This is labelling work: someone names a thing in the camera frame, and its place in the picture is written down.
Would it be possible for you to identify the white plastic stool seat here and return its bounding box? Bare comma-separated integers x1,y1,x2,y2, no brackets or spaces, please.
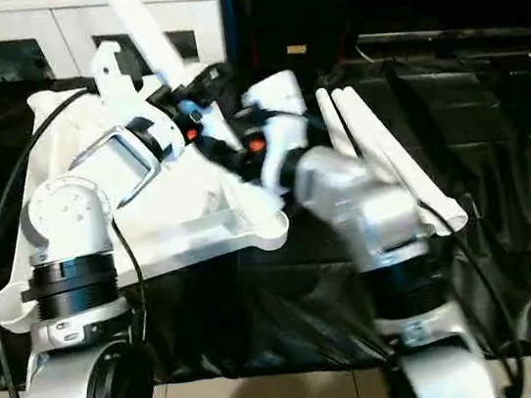
0,57,301,337

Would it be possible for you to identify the white plastic table leg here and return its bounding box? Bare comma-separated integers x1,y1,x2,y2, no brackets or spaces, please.
342,74,472,248
314,85,365,167
99,0,248,190
330,75,449,247

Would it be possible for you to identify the white cabinet with glass doors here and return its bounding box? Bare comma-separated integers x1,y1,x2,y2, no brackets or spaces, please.
0,0,227,94

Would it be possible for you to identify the long black rod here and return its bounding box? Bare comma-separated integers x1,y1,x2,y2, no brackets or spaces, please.
356,10,531,64

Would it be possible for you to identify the black work mat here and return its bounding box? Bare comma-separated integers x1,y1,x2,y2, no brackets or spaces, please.
0,2,531,398

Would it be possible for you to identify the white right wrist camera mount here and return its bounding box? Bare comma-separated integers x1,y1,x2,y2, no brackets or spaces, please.
237,67,321,201

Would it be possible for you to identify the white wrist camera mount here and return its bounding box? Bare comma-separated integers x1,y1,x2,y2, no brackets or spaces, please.
83,31,187,172
237,67,321,201

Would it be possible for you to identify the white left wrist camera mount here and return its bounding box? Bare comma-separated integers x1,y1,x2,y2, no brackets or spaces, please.
83,31,187,172

